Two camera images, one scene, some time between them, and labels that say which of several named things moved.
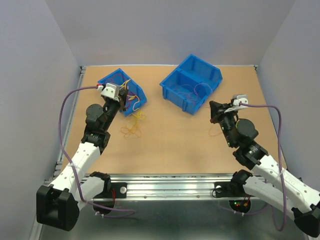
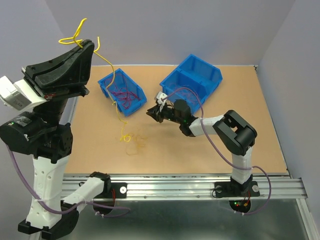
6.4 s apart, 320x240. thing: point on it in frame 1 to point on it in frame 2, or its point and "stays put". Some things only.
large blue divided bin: (191, 83) stays put
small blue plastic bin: (135, 97) stays put
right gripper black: (216, 108) to (154, 112)
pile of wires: (132, 99) to (135, 142)
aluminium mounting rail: (171, 186) stays put
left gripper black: (122, 93) to (70, 76)
